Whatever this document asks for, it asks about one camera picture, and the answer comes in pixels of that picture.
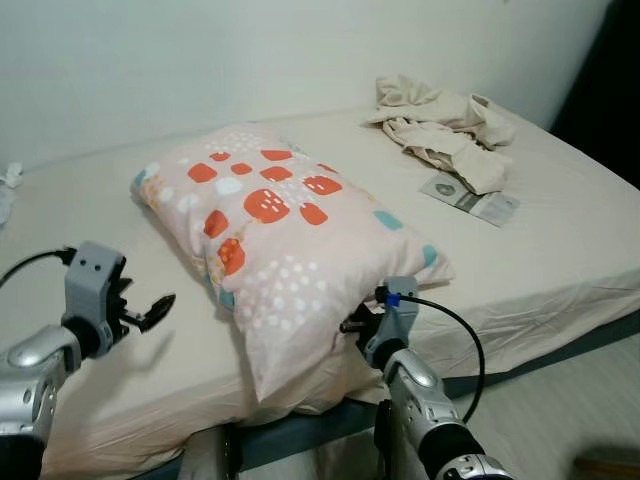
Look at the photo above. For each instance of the crumpled clear plastic bag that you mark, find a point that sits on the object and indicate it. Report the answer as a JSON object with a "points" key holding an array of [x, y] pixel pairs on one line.
{"points": [[8, 190]]}

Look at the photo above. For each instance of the grey robot left leg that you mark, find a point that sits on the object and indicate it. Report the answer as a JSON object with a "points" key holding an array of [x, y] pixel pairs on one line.
{"points": [[210, 455]]}

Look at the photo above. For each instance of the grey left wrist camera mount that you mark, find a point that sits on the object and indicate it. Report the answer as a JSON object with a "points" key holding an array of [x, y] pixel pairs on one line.
{"points": [[90, 275]]}

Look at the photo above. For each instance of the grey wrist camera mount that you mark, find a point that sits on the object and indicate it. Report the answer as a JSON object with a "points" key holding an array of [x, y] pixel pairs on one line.
{"points": [[398, 315], [90, 275]]}

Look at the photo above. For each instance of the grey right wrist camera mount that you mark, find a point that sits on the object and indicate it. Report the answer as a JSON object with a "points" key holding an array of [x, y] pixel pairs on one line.
{"points": [[398, 315]]}

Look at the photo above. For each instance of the grey white packaged leaflet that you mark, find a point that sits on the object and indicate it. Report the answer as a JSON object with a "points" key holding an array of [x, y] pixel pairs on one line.
{"points": [[480, 205]]}

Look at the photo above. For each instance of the mattress with beige sheet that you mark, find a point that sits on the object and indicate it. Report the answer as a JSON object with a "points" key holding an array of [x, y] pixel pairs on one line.
{"points": [[560, 250]]}

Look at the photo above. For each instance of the crumpled beige clothing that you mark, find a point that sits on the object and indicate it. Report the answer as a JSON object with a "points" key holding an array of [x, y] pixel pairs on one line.
{"points": [[450, 130]]}

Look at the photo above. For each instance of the pink pillow with red spots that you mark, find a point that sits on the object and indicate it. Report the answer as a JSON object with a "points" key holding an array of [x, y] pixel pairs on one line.
{"points": [[290, 240]]}

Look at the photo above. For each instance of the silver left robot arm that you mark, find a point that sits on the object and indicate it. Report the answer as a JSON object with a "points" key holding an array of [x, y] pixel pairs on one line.
{"points": [[35, 370]]}

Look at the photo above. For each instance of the dark teal bed frame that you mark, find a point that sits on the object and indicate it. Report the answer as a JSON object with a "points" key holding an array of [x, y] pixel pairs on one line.
{"points": [[320, 425]]}

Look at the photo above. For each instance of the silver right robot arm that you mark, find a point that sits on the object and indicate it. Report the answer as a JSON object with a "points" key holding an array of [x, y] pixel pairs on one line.
{"points": [[430, 420]]}

